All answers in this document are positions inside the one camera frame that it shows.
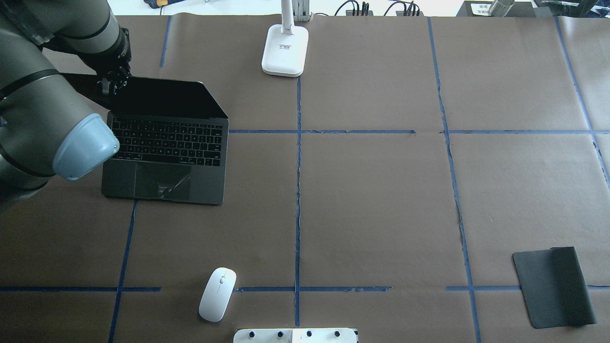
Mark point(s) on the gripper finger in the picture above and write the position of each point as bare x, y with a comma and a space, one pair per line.
111, 83

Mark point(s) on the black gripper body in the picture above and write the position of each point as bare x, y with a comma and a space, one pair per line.
116, 58

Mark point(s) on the grey laptop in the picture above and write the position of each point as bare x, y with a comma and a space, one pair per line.
172, 135

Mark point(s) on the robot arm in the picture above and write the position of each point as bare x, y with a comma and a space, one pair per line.
47, 129

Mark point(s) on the white desk lamp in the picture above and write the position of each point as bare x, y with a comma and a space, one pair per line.
286, 45

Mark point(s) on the white computer mouse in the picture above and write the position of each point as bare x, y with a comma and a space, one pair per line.
217, 294

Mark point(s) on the black mouse pad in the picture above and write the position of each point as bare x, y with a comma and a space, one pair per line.
554, 288

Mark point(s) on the black box on desk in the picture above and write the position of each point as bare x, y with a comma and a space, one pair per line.
479, 8

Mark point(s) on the metal cup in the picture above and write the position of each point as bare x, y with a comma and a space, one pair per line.
500, 8

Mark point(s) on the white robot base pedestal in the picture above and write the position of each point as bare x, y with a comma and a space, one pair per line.
296, 335

